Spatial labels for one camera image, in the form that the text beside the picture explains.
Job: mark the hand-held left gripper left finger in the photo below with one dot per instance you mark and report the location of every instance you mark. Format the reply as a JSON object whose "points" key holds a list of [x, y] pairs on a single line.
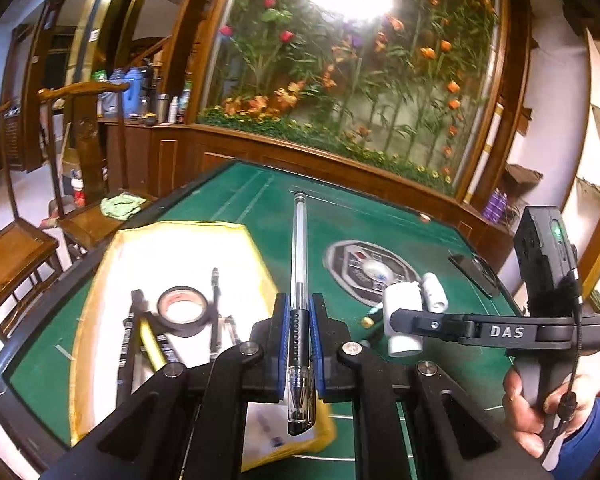
{"points": [[280, 350]]}

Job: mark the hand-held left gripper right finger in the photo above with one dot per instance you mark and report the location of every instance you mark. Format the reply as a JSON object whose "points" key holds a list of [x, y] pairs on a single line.
{"points": [[321, 350]]}

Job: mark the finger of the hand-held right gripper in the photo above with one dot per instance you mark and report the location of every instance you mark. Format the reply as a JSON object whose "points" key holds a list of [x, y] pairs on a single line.
{"points": [[450, 325]]}

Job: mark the clear gel pen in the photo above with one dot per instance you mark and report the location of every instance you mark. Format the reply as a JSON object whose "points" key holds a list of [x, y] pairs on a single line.
{"points": [[300, 335]]}

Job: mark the large white bottle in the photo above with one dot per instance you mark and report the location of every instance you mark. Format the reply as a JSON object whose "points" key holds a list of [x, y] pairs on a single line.
{"points": [[402, 310]]}

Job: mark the person's right forearm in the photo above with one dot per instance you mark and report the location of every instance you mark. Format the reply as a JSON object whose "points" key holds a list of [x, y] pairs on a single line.
{"points": [[587, 435]]}

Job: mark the person's right hand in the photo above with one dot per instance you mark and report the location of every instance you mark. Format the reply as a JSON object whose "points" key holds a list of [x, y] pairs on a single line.
{"points": [[517, 405]]}

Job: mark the small white bottle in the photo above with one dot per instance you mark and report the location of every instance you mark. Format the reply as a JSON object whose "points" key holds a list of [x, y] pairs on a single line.
{"points": [[435, 292]]}

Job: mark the black silver pen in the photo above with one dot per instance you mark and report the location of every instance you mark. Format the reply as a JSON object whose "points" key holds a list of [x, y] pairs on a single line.
{"points": [[231, 330]]}

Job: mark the gold tipped pen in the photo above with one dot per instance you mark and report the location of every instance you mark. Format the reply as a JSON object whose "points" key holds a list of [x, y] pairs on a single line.
{"points": [[368, 321]]}

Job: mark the black phone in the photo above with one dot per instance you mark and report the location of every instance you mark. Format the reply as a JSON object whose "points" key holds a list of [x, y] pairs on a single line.
{"points": [[472, 272]]}

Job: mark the brown cardboard box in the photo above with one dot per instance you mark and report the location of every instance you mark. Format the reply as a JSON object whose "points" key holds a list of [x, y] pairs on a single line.
{"points": [[522, 177]]}

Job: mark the round table control panel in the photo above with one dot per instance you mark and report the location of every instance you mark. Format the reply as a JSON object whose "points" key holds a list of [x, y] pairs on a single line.
{"points": [[365, 270]]}

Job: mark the black tape roll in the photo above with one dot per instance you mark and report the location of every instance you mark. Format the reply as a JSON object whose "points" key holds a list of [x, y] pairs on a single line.
{"points": [[180, 322]]}

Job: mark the black white patterned marker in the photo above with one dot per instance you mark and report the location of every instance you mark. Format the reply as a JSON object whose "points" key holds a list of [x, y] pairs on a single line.
{"points": [[172, 352], [130, 340]]}

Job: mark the white mat with yellow border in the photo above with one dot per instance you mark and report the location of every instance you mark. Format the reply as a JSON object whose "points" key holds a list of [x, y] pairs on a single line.
{"points": [[190, 260]]}

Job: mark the yellow highlighter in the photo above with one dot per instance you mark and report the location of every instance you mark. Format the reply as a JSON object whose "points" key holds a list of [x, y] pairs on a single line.
{"points": [[150, 342]]}

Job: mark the green mahjong table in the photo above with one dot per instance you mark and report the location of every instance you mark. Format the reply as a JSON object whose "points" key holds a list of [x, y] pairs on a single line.
{"points": [[260, 195]]}

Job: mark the green cloth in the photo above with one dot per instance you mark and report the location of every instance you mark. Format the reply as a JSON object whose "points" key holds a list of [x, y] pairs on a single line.
{"points": [[122, 205]]}

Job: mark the wooden counter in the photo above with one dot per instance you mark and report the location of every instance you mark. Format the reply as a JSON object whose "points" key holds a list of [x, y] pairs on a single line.
{"points": [[190, 150]]}

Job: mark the red and white bucket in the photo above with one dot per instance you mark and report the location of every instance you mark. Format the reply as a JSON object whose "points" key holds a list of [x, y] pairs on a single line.
{"points": [[79, 190]]}

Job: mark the slim white bottle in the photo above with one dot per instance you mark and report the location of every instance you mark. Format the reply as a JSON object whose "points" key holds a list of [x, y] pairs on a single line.
{"points": [[174, 111]]}

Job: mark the green bottle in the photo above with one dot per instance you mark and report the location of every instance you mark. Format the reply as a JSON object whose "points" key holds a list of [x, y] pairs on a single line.
{"points": [[186, 105]]}

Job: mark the metal thermos cup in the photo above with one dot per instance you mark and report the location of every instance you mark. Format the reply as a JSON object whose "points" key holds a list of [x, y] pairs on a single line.
{"points": [[162, 109]]}

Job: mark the wooden chair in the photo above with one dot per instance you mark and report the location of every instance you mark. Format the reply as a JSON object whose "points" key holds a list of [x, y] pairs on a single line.
{"points": [[87, 135], [15, 255]]}

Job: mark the blue water jug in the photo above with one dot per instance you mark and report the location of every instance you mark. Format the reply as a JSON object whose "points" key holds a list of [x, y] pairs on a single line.
{"points": [[111, 97], [135, 95]]}

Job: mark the artificial flower wall panel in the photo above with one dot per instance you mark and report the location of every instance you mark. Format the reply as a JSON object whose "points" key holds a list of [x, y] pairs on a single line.
{"points": [[355, 85]]}

